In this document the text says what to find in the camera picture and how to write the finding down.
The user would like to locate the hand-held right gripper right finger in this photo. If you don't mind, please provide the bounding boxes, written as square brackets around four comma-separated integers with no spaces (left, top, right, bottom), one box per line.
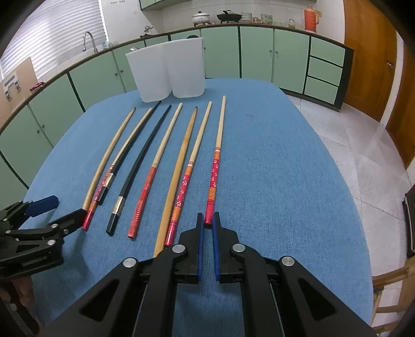
[212,212,378,337]

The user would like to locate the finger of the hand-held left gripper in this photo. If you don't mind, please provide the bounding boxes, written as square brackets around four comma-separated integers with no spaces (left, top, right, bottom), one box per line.
[0,195,59,232]
[6,208,88,251]

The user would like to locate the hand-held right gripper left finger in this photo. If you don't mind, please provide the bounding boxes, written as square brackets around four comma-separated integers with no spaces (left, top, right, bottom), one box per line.
[42,212,205,337]

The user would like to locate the wooden chopstick striped red end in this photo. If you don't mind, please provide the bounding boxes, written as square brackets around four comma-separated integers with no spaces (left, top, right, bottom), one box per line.
[82,108,153,231]

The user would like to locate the black chopstick silver band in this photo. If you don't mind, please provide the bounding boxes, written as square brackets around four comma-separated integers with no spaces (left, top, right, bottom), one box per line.
[106,104,172,235]
[97,100,162,205]

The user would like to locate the red floral wooden chopstick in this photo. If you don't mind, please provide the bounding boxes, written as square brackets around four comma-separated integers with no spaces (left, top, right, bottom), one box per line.
[164,101,213,247]
[204,95,226,226]

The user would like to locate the plain brown wooden chopstick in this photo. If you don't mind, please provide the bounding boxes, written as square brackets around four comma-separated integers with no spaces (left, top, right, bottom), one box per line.
[152,106,199,260]

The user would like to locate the white two-compartment utensil holder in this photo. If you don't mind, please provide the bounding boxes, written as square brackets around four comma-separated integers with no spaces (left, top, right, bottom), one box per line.
[125,36,205,103]

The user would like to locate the blue tablecloth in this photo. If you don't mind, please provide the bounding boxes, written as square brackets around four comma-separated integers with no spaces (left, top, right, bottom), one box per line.
[18,78,375,337]

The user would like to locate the white window blinds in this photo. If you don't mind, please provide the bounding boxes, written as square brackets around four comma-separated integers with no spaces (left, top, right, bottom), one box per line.
[0,0,107,78]

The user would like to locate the chrome kitchen faucet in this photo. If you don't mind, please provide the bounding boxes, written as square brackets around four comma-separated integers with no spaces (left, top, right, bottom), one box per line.
[82,31,98,54]

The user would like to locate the wooden chair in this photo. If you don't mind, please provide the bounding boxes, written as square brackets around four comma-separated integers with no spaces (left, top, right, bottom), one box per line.
[371,259,415,325]

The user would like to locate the black cabinet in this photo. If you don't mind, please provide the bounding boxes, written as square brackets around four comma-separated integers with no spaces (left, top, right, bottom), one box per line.
[401,185,415,253]

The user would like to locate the green kitchen base cabinets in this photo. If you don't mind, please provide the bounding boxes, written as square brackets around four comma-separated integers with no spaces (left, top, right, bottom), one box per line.
[0,25,354,192]

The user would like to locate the white lidded cooking pot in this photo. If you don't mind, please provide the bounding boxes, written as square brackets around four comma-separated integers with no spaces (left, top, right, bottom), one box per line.
[191,11,212,26]

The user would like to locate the plain wooden door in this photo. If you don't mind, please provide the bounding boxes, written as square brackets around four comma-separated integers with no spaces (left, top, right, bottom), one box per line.
[385,36,415,169]

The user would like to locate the black wok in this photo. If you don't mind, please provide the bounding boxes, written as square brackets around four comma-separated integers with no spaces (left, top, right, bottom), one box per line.
[217,10,242,24]

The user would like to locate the orange thermos jug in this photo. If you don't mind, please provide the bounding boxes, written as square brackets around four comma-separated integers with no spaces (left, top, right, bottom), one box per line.
[304,6,320,31]

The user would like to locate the green wall cabinet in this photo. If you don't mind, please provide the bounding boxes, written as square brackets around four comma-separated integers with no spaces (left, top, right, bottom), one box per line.
[139,0,202,10]

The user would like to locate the wooden door with handle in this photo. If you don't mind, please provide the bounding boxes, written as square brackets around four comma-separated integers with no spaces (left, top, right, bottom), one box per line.
[343,0,399,123]

